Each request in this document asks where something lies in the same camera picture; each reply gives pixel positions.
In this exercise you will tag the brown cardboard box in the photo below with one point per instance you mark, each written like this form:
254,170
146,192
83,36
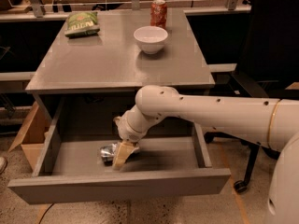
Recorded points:
32,134

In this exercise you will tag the open grey top drawer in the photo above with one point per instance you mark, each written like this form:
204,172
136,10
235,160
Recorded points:
173,159

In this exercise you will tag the orange soda can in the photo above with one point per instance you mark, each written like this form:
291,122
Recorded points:
158,13

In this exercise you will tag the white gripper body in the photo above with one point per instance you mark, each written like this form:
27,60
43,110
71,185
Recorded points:
128,130

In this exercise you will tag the grey drawer cabinet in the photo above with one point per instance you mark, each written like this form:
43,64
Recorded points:
82,84

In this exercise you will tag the grey metal bracket left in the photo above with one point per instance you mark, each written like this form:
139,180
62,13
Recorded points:
37,8

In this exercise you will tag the black office chair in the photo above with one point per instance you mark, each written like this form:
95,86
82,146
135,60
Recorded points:
269,63

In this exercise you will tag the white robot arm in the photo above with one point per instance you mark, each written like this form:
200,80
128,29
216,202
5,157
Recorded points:
239,117

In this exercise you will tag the white ceramic bowl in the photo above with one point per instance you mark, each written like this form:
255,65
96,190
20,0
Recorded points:
150,39

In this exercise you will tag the green chip bag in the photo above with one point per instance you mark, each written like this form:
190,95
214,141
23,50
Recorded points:
81,24

